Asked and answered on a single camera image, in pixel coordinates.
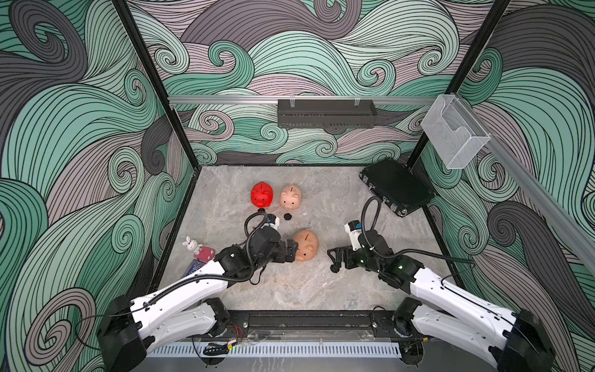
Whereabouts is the white slotted cable duct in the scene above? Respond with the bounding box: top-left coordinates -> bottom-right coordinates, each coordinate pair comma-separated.
148,341 -> 401,359

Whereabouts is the blue card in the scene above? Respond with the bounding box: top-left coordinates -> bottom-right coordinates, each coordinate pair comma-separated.
184,259 -> 205,277

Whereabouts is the black case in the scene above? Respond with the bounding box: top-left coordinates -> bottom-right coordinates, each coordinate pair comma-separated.
359,158 -> 435,217

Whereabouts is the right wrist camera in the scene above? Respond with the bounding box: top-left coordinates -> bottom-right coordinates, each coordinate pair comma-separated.
344,220 -> 362,251

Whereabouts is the aluminium right rail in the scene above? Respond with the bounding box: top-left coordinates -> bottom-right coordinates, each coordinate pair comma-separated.
457,97 -> 594,272

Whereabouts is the red piggy bank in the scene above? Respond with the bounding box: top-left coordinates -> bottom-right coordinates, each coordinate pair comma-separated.
250,181 -> 274,209

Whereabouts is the pink white bunny toy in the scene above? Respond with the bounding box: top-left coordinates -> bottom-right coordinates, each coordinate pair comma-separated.
183,237 -> 215,264

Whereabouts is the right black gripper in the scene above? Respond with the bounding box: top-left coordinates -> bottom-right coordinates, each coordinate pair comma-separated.
325,242 -> 382,274

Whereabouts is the black wall tray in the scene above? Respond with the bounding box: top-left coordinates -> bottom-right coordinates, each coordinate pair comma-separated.
277,99 -> 378,131

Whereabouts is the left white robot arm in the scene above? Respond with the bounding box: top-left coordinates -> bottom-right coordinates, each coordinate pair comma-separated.
97,226 -> 299,371

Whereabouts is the aluminium back rail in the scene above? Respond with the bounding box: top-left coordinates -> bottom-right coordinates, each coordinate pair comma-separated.
168,95 -> 438,107

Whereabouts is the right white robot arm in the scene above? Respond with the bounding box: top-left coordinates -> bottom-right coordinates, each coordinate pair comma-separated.
327,225 -> 556,371

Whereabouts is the pink piggy bank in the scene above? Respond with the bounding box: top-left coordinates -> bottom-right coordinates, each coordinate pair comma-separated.
280,184 -> 302,211
293,229 -> 319,262

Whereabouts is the clear acrylic wall holder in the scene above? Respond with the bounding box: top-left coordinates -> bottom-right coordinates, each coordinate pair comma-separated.
421,94 -> 491,170

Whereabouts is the aluminium rail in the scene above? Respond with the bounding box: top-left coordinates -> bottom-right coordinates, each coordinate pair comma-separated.
457,97 -> 594,272
168,95 -> 438,107

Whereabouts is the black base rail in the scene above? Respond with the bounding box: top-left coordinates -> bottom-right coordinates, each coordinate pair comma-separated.
229,308 -> 421,339

